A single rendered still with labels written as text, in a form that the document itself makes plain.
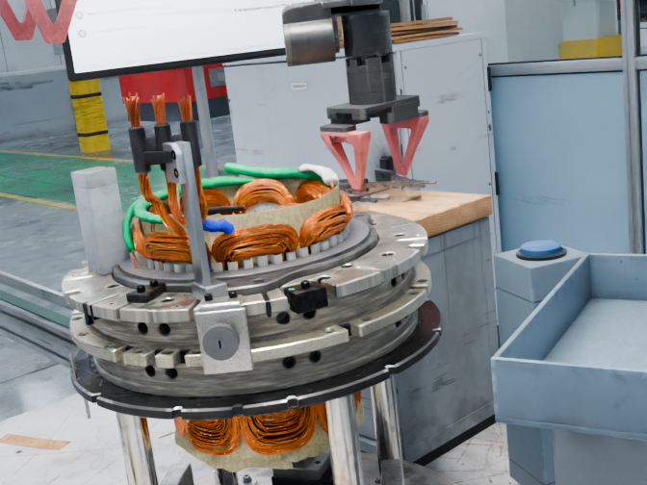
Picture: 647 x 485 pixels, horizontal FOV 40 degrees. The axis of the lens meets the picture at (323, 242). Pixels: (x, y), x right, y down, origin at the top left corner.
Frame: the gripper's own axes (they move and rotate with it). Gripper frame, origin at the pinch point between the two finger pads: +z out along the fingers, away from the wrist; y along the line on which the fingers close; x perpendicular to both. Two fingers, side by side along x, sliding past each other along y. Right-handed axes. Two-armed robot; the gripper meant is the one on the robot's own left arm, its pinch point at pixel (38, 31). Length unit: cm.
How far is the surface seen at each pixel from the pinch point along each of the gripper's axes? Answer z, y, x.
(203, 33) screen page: 6, -89, 60
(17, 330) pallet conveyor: 70, -119, 23
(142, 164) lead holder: 9.1, 14.7, 1.8
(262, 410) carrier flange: 26.7, 23.2, 5.6
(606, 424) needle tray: 23, 44, 18
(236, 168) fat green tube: 14.2, -0.7, 17.7
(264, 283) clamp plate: 18.3, 20.3, 8.1
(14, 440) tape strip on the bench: 56, -41, 2
